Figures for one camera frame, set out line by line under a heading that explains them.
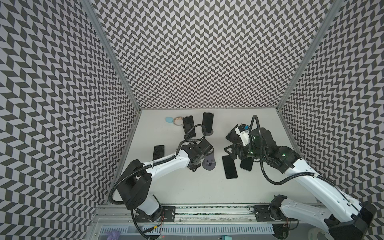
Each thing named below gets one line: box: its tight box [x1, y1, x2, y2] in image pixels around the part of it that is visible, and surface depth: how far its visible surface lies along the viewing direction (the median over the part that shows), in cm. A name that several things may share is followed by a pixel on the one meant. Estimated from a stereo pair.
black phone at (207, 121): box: [202, 112, 214, 134], surface depth 98 cm
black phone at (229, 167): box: [222, 155, 238, 179], surface depth 88 cm
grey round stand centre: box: [202, 153, 216, 171], surface depth 86 cm
